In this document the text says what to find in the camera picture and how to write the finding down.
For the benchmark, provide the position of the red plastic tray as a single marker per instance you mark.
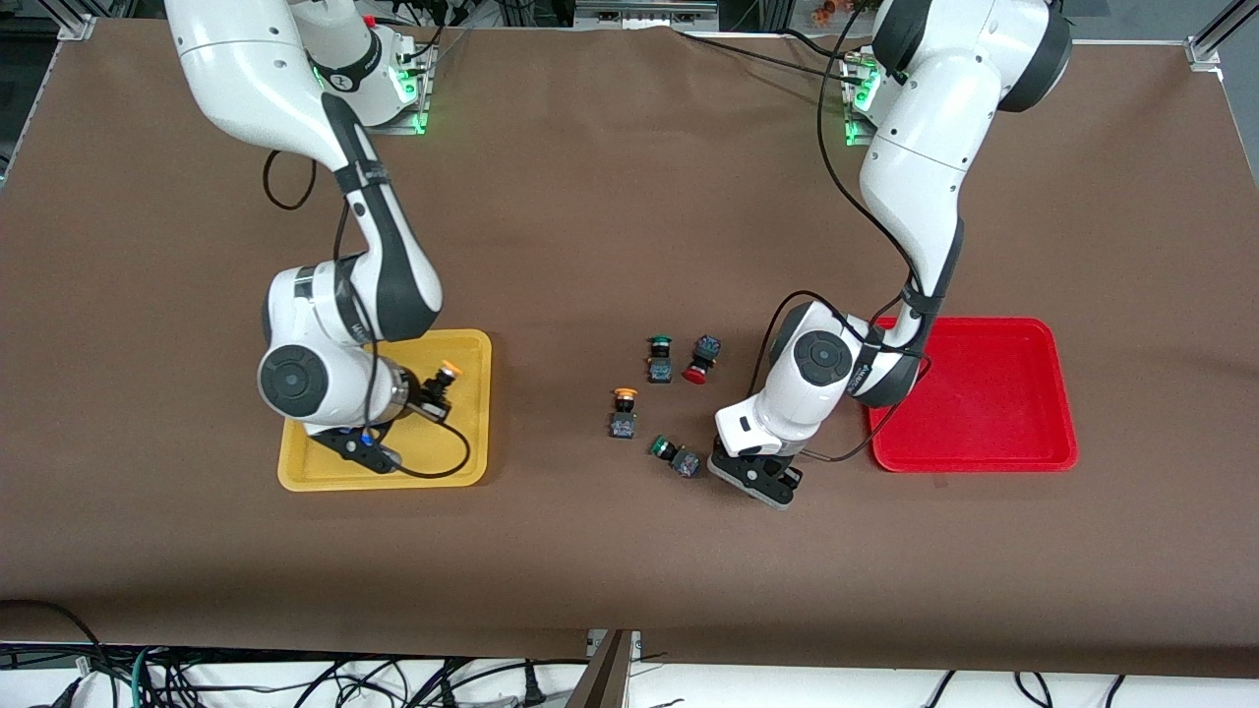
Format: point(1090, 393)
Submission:
point(984, 393)

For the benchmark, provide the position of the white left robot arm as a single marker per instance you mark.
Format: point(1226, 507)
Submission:
point(925, 147)

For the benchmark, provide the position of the yellow push button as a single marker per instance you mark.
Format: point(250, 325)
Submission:
point(449, 372)
point(622, 415)

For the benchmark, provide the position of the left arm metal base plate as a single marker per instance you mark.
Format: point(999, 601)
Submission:
point(854, 98)

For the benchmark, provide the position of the metal table leg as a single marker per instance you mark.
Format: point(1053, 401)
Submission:
point(602, 674)

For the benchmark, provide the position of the green push button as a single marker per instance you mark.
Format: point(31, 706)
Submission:
point(675, 458)
point(660, 362)

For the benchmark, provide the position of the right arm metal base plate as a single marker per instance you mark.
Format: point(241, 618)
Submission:
point(418, 103)

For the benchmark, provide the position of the yellow plastic tray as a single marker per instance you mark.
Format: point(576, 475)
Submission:
point(472, 433)

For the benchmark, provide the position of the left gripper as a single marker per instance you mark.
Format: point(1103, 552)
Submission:
point(790, 478)

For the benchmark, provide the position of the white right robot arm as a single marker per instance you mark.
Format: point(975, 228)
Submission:
point(295, 98)

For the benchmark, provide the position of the grey power strip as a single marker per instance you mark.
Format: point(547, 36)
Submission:
point(644, 14)

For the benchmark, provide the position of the aluminium frame corner bracket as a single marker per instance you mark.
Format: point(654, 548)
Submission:
point(71, 25)
point(1220, 34)

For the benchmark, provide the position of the red push button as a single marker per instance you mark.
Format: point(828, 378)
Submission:
point(702, 358)

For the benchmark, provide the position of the black plug under table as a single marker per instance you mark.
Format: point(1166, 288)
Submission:
point(533, 688)

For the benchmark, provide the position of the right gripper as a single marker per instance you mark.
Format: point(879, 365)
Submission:
point(426, 401)

